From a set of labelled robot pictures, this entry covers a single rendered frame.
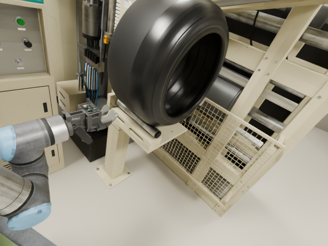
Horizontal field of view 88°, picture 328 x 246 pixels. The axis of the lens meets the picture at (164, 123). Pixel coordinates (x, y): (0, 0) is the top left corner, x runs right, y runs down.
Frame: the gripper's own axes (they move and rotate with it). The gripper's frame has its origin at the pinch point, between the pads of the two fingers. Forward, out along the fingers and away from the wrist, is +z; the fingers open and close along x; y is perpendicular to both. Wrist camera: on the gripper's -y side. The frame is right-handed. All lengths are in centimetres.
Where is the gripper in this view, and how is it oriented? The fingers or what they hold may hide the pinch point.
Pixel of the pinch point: (114, 115)
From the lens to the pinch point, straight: 74.7
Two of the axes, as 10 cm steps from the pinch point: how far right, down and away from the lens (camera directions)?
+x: -7.1, -5.6, 4.3
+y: 2.7, -7.7, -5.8
